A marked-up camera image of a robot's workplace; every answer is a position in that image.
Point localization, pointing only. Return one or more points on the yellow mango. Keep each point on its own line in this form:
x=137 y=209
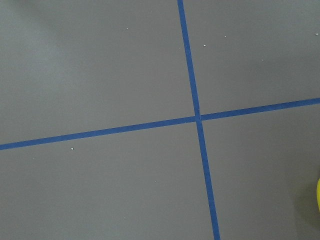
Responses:
x=318 y=194

